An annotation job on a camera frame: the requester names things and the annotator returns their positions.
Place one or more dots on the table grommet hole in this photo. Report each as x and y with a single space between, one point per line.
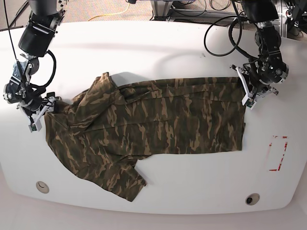
42 187
252 199

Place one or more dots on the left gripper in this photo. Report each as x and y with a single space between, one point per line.
254 89

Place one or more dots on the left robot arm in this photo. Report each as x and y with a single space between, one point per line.
259 73

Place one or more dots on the camouflage t-shirt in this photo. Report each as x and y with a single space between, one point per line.
107 129

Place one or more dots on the aluminium frame stand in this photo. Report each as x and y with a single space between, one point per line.
174 9

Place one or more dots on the left table grommet hole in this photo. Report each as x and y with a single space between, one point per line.
42 187

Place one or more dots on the red tape rectangle marking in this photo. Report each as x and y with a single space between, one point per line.
276 152

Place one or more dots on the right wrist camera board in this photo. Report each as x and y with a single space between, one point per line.
34 127

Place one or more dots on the right table grommet hole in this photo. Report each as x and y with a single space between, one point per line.
252 199

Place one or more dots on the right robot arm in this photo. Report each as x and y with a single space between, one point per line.
45 17

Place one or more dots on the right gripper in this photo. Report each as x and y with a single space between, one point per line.
36 108

